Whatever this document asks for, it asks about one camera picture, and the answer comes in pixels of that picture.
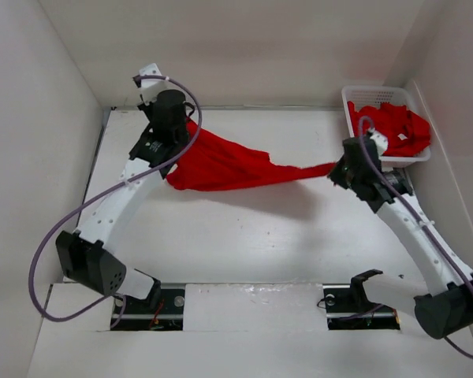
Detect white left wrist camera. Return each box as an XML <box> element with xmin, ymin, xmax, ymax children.
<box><xmin>133</xmin><ymin>63</ymin><xmax>168</xmax><ymax>105</ymax></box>

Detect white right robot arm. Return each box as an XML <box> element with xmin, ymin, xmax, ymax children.
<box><xmin>328</xmin><ymin>135</ymin><xmax>473</xmax><ymax>339</ymax></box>

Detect red t-shirt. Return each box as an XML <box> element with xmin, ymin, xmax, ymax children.
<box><xmin>166</xmin><ymin>129</ymin><xmax>336</xmax><ymax>191</ymax></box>

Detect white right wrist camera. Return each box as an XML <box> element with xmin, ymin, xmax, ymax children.
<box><xmin>370</xmin><ymin>131</ymin><xmax>389</xmax><ymax>156</ymax></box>

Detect red t-shirts in basket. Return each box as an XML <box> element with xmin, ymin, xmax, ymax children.
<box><xmin>347</xmin><ymin>102</ymin><xmax>430</xmax><ymax>158</ymax></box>

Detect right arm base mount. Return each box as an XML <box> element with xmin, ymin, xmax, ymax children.
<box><xmin>317</xmin><ymin>269</ymin><xmax>400</xmax><ymax>331</ymax></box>

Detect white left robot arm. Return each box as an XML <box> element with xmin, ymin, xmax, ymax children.
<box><xmin>55</xmin><ymin>89</ymin><xmax>190</xmax><ymax>313</ymax></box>

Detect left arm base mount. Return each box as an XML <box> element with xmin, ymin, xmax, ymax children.
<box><xmin>110</xmin><ymin>283</ymin><xmax>186</xmax><ymax>332</ymax></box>

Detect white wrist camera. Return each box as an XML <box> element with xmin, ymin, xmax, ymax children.
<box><xmin>370</xmin><ymin>131</ymin><xmax>389</xmax><ymax>156</ymax></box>
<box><xmin>133</xmin><ymin>63</ymin><xmax>168</xmax><ymax>105</ymax></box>

